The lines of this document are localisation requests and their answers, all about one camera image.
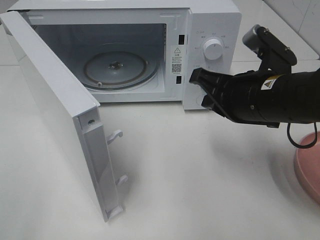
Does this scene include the round door release button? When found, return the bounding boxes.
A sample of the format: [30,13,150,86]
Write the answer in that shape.
[196,93,206,107]

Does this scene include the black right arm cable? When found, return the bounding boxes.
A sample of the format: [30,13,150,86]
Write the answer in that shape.
[286,121,318,149]

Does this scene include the white microwave door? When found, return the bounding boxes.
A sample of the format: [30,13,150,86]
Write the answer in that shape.
[0,11,127,221]

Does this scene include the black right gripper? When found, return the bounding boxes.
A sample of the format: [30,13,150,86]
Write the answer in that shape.
[189,68,263,123]

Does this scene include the white microwave oven body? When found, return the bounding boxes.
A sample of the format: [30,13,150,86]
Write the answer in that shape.
[3,0,242,110]

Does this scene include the upper white power knob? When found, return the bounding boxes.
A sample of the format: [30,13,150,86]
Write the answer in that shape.
[203,37,224,61]

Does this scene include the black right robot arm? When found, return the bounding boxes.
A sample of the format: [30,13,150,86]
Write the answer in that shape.
[189,68,320,128]

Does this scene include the pink round plate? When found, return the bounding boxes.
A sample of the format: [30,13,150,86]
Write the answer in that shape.
[294,131,320,205]

